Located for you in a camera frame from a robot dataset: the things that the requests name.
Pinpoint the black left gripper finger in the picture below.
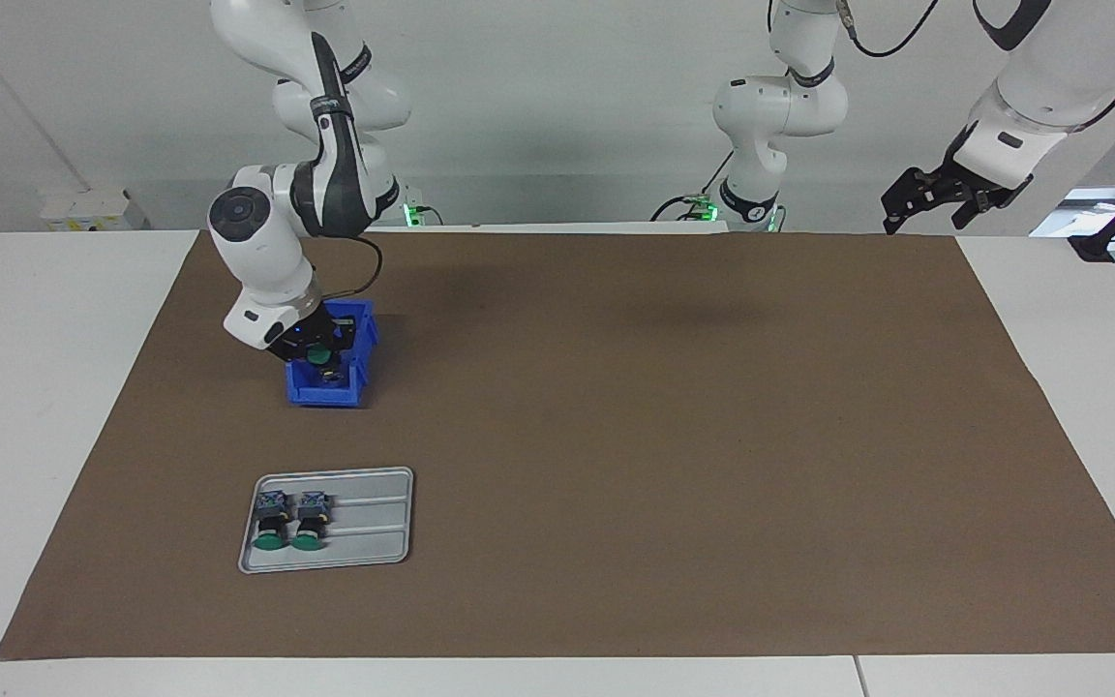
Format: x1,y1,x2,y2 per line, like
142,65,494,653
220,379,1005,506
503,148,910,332
881,167,955,236
951,194,999,230

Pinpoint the blue plastic storage bin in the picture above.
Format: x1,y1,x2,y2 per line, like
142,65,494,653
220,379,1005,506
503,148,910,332
286,298,380,409

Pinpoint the silver metal tray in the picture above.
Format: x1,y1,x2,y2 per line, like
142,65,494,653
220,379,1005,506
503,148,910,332
237,467,415,575

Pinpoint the white yellow box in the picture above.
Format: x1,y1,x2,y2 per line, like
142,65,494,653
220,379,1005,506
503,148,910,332
40,189,150,233

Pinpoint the brown table mat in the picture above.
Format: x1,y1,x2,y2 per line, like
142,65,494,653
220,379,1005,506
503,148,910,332
0,230,1115,661

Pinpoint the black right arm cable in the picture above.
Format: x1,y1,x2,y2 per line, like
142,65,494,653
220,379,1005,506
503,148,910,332
320,235,384,299

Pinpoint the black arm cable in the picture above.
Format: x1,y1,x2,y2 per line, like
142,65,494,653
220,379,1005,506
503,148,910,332
833,0,941,59
320,235,384,299

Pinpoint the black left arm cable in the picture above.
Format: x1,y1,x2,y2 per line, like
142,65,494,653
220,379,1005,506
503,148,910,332
833,0,941,59

